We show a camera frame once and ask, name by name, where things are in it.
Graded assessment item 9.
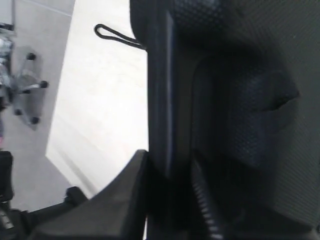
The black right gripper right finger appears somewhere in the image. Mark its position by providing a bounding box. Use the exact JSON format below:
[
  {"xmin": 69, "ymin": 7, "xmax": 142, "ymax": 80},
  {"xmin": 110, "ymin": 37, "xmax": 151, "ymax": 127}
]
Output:
[{"xmin": 191, "ymin": 152, "xmax": 320, "ymax": 240}]

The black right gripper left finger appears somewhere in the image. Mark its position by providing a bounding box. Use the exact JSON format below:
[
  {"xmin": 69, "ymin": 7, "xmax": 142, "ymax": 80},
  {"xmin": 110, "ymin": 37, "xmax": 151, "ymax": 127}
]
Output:
[{"xmin": 30, "ymin": 150, "xmax": 149, "ymax": 240}]

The black plastic carry case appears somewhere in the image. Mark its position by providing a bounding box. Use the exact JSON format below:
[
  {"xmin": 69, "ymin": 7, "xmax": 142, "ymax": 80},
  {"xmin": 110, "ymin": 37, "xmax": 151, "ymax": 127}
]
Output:
[{"xmin": 129, "ymin": 0, "xmax": 320, "ymax": 240}]

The black braided rope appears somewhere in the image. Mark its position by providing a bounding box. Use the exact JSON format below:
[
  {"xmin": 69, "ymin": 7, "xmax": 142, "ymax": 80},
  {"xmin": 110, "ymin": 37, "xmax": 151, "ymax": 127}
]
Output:
[{"xmin": 94, "ymin": 23, "xmax": 149, "ymax": 51}]

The grey office chair base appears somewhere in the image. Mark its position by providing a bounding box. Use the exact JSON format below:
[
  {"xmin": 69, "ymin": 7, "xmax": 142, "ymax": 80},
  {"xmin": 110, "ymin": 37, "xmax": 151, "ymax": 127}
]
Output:
[{"xmin": 11, "ymin": 52, "xmax": 49, "ymax": 127}]

